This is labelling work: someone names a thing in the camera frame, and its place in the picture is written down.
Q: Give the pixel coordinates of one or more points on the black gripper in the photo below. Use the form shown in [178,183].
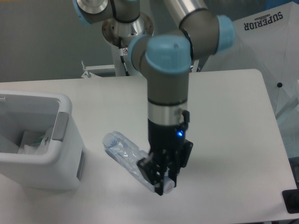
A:
[167,125]

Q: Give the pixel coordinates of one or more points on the clear plastic bottle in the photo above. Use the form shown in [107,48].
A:
[127,154]

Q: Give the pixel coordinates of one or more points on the white plastic bag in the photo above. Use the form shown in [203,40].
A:
[35,143]

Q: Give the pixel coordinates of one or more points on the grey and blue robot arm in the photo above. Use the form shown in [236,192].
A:
[165,61]

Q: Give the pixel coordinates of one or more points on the white trash can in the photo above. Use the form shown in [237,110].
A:
[61,166]

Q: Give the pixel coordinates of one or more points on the black device at table edge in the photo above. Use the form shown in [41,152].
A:
[291,200]

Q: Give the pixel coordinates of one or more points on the white umbrella with Superior print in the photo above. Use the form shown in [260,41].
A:
[269,42]

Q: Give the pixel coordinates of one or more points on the white metal base frame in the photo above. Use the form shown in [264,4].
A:
[127,68]

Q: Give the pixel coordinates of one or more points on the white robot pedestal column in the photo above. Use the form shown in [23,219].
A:
[119,58]

